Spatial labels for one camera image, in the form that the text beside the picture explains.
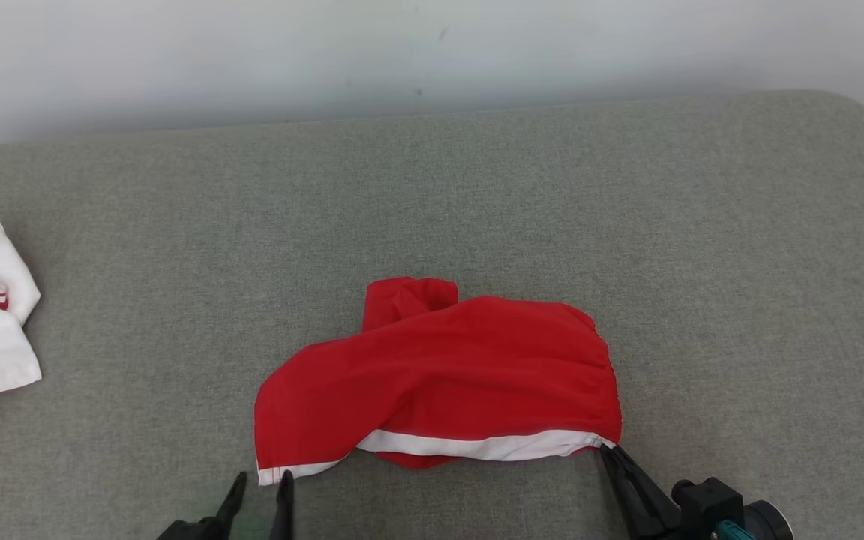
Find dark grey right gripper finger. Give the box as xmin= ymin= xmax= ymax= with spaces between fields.
xmin=612 ymin=445 xmax=685 ymax=539
xmin=599 ymin=444 xmax=656 ymax=540

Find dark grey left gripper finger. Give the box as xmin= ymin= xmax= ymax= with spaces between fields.
xmin=214 ymin=471 xmax=248 ymax=530
xmin=268 ymin=469 xmax=296 ymax=540

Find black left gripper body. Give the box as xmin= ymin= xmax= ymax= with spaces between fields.
xmin=156 ymin=516 xmax=229 ymax=540

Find red shorts with white band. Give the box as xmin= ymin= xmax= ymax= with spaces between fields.
xmin=254 ymin=276 xmax=623 ymax=487

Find grey fabric sofa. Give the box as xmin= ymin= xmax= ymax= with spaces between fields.
xmin=0 ymin=90 xmax=864 ymax=540

